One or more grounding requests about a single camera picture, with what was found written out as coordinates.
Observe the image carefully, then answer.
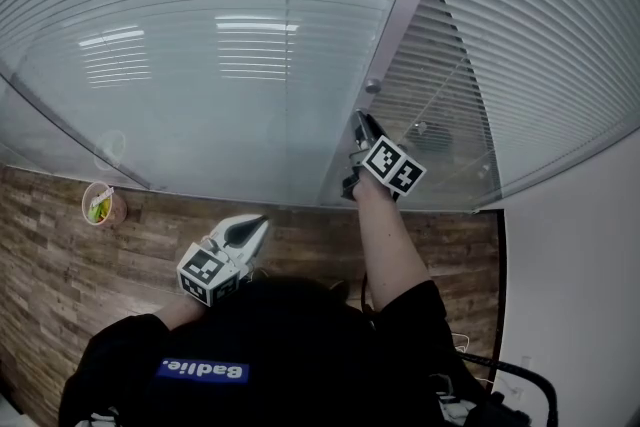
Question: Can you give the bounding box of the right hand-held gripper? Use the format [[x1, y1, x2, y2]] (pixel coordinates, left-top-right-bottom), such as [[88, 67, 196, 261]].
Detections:
[[341, 110, 428, 202]]

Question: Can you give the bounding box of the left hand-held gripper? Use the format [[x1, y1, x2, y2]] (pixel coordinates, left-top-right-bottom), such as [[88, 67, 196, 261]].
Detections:
[[176, 213, 270, 308]]

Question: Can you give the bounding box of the person's left forearm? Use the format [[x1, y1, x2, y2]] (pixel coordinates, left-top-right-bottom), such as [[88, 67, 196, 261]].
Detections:
[[159, 294, 206, 331]]

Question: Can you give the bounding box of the person's right forearm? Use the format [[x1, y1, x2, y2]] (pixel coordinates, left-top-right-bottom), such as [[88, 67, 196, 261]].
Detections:
[[352, 169, 434, 311]]

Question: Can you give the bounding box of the person's black shirt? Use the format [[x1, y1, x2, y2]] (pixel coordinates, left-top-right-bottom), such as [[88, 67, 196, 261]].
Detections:
[[58, 277, 496, 427]]

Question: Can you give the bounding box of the instant noodle cup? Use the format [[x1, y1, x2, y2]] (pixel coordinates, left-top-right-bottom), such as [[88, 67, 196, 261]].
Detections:
[[82, 181, 128, 229]]

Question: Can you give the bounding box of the black baseboard strip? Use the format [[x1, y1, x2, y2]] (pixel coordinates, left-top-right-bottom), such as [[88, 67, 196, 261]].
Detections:
[[474, 208, 509, 361]]

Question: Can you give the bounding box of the thin white cable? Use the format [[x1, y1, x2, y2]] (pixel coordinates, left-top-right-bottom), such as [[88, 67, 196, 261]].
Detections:
[[449, 332, 501, 389]]

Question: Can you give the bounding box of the thick black hose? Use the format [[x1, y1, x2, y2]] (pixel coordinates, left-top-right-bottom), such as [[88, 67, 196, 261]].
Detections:
[[457, 350, 559, 427]]

